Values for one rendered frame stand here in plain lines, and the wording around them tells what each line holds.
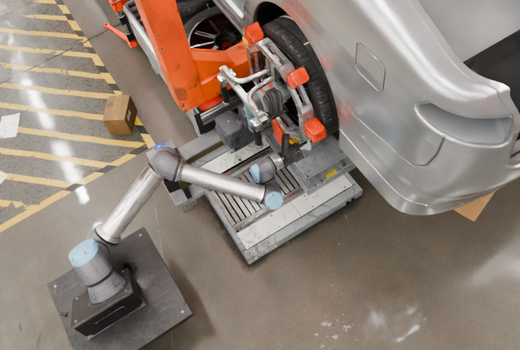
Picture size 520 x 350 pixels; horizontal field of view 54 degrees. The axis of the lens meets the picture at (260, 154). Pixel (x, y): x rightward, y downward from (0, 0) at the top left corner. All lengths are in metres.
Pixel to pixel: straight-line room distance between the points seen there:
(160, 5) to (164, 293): 1.46
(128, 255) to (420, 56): 1.94
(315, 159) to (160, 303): 1.23
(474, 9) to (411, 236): 1.31
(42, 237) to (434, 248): 2.44
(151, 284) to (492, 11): 2.30
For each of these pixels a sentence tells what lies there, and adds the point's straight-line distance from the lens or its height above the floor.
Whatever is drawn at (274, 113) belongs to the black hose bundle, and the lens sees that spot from 2.40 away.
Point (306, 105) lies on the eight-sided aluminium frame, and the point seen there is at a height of 0.98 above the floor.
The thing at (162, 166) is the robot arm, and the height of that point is 0.87.
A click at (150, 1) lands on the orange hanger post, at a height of 1.35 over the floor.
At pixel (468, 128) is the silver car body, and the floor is 1.42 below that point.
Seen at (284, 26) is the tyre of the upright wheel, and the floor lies 1.16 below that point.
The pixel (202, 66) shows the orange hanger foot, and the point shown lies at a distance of 2.94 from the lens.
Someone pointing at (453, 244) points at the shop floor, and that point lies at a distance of 3.23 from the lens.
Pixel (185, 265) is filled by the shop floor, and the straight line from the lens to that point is 3.18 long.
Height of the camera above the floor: 2.89
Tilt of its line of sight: 57 degrees down
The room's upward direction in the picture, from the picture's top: 11 degrees counter-clockwise
